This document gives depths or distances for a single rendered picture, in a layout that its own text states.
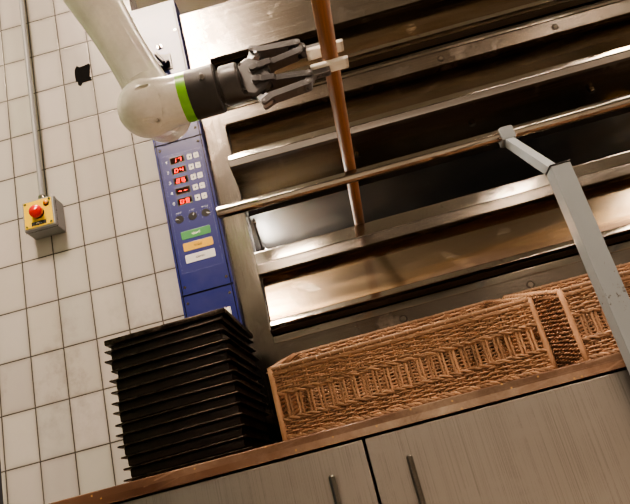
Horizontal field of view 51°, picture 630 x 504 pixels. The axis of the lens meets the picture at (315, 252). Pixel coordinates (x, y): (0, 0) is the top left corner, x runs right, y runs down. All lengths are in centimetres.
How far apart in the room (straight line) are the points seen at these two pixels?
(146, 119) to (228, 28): 117
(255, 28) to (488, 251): 108
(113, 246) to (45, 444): 59
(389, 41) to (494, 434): 138
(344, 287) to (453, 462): 77
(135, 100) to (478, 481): 91
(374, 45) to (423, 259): 74
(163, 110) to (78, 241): 99
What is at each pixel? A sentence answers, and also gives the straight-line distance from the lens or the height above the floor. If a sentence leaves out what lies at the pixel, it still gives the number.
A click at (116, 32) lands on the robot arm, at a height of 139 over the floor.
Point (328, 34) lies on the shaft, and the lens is 121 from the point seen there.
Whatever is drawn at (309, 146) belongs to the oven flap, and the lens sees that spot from 192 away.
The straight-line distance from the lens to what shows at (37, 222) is 217.
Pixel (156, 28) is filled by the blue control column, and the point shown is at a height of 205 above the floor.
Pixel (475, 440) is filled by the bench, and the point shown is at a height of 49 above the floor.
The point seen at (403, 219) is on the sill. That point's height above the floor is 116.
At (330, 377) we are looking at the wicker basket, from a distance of 135.
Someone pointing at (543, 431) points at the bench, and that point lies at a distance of 131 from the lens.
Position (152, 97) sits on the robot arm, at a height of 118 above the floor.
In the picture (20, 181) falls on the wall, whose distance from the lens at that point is 235.
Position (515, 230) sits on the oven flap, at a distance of 199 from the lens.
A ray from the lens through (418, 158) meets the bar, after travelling 163.
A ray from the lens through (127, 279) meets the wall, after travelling 206.
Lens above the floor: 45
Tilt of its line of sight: 21 degrees up
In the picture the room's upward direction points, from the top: 15 degrees counter-clockwise
